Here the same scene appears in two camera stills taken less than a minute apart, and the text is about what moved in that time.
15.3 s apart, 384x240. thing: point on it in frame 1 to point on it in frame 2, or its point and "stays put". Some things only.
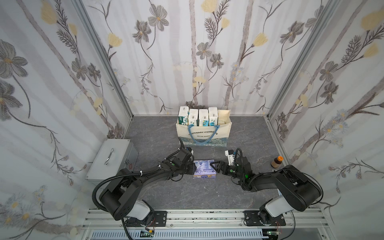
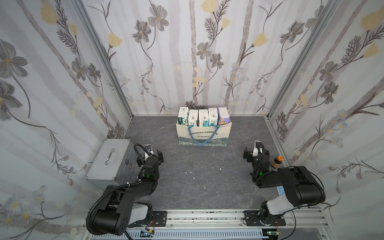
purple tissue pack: (204, 170) to (223, 117)
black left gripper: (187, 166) to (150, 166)
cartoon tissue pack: (193, 115) stays put
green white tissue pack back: (183, 115) stays put
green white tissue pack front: (203, 117) stays put
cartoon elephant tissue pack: (212, 116) stays put
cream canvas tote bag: (206, 135) stays put
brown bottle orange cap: (277, 162) stays put
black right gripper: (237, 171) to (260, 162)
